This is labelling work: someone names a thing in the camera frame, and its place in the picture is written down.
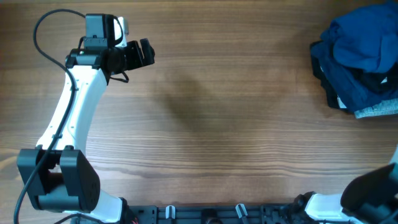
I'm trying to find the navy blue folded garment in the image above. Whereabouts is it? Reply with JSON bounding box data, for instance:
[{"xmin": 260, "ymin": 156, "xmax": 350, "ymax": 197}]
[{"xmin": 324, "ymin": 41, "xmax": 397, "ymax": 113}]

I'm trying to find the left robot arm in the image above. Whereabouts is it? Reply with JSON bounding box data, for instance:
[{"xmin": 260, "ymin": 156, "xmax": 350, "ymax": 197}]
[{"xmin": 17, "ymin": 14, "xmax": 155, "ymax": 223}]

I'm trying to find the blue polo shirt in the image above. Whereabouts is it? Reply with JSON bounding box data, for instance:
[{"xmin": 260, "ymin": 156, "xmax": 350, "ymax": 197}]
[{"xmin": 321, "ymin": 1, "xmax": 397, "ymax": 73}]

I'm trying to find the black folded garment underneath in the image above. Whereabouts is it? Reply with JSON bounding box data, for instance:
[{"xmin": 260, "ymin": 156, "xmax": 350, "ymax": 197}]
[{"xmin": 309, "ymin": 40, "xmax": 345, "ymax": 110}]

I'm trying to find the left black cable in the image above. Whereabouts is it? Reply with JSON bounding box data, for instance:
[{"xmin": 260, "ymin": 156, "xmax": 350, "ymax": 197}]
[{"xmin": 13, "ymin": 8, "xmax": 86, "ymax": 224}]

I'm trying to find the grey folded garment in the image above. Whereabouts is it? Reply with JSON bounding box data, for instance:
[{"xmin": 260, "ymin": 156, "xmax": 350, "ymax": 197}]
[{"xmin": 354, "ymin": 98, "xmax": 397, "ymax": 119}]

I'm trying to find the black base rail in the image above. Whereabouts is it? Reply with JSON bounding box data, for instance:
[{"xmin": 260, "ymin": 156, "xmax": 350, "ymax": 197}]
[{"xmin": 130, "ymin": 203, "xmax": 312, "ymax": 224}]

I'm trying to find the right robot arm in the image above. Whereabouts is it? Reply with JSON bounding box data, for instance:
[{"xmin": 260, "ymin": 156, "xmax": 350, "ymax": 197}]
[{"xmin": 289, "ymin": 152, "xmax": 397, "ymax": 224}]

